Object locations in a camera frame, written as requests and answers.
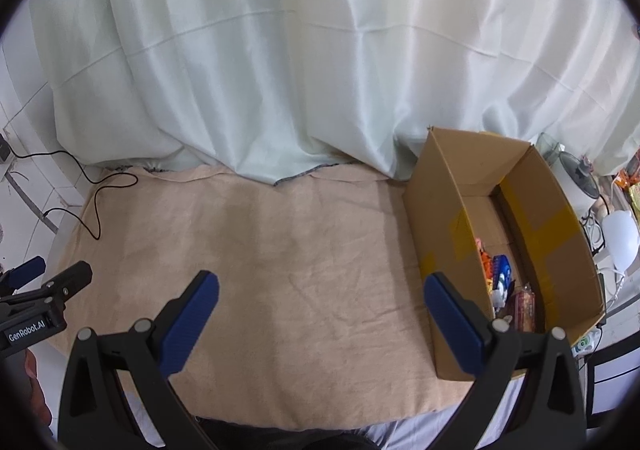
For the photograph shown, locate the beige blanket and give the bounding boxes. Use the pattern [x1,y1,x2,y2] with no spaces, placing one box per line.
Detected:
[50,164,526,431]

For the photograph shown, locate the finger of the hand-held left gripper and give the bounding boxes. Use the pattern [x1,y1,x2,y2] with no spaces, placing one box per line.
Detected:
[0,257,47,294]
[0,260,94,317]

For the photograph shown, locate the green white packet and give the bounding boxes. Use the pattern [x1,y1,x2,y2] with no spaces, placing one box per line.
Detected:
[574,329,602,357]

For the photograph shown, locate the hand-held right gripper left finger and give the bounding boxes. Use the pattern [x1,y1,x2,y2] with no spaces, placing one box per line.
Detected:
[57,270,221,450]

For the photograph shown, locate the sausage bread packet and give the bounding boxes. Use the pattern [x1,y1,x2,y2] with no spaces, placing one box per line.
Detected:
[502,283,538,332]

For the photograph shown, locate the person's left forearm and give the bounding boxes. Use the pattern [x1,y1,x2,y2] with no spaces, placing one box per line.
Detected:
[22,347,53,437]

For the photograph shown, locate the small desk fan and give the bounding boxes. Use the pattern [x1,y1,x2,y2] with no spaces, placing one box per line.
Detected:
[556,150,601,202]

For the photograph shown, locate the blue white packet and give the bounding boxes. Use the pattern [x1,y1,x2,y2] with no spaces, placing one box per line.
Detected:
[491,254,516,291]

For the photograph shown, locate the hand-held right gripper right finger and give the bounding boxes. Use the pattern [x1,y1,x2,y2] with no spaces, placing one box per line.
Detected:
[423,271,587,450]

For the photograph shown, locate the orange bead strap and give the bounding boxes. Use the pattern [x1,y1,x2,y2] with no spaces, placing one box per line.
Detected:
[475,237,494,277]

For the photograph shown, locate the orange snack bags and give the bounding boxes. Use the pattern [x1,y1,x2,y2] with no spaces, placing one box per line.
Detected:
[616,153,640,213]

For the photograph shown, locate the white round lamp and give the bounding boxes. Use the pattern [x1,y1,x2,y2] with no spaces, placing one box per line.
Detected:
[601,210,640,275]

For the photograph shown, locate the black cable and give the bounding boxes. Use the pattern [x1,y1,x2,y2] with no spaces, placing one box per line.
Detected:
[10,150,139,241]

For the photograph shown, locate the cardboard box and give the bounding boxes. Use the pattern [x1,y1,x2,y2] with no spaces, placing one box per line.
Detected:
[402,127,607,381]

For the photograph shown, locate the person's dark pants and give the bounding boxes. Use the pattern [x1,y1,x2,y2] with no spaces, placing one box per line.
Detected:
[194,416,383,450]

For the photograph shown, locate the pale green curtain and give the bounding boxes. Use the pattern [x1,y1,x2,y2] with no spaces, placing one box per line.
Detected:
[27,0,640,187]

